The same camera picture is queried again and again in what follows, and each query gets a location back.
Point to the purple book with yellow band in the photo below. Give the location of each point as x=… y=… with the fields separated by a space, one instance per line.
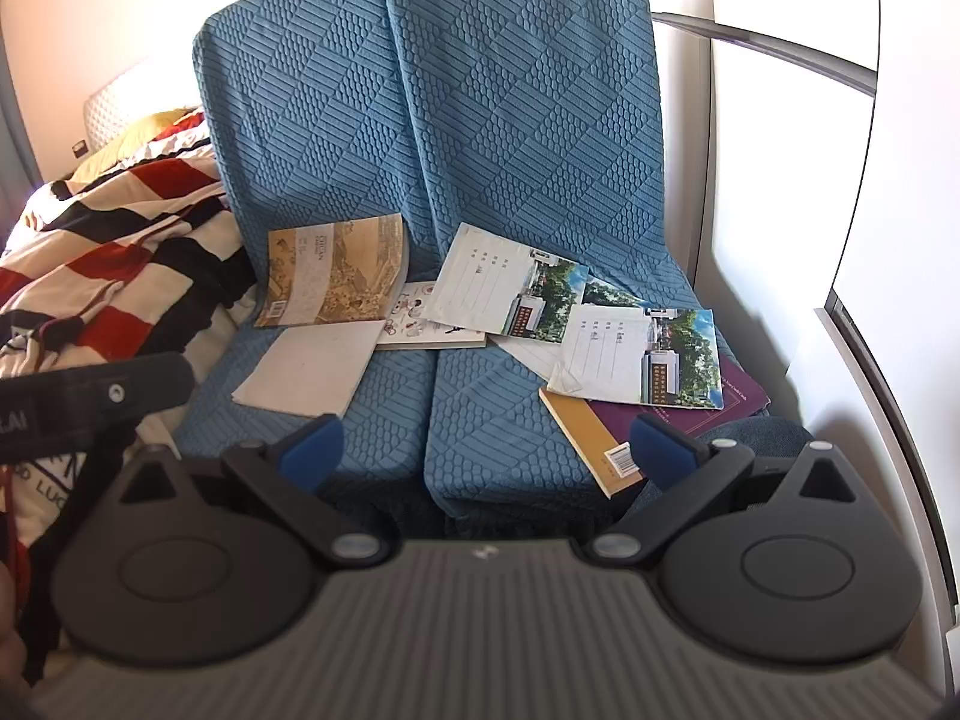
x=720 y=397

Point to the beige bedsheet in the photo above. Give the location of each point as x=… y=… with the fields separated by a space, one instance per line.
x=241 y=309

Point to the yellow pillow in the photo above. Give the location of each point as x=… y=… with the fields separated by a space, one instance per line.
x=142 y=131

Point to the blue quilted seat cushion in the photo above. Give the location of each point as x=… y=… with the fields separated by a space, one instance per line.
x=300 y=127
x=525 y=90

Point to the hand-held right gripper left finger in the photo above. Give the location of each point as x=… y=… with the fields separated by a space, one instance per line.
x=311 y=450

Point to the white illustrated orange booklet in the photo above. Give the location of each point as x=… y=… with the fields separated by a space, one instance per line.
x=420 y=315

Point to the yellow painting cover book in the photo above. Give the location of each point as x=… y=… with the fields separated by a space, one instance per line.
x=337 y=270

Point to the white padded headboard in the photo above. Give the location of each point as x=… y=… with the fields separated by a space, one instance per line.
x=127 y=97

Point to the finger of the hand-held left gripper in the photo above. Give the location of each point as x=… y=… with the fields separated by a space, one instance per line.
x=135 y=382

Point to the photo cover notebook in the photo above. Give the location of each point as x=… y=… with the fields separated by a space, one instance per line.
x=480 y=277
x=607 y=345

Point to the red black striped blanket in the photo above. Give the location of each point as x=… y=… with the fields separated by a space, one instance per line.
x=112 y=255

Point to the white paper sheet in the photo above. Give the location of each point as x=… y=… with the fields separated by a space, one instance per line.
x=525 y=356

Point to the plain grey booklet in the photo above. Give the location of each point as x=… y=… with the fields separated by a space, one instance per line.
x=307 y=367

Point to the curved grey metal rail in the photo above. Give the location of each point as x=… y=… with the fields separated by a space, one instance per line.
x=750 y=34

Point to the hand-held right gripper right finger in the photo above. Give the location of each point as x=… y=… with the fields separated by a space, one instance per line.
x=660 y=446

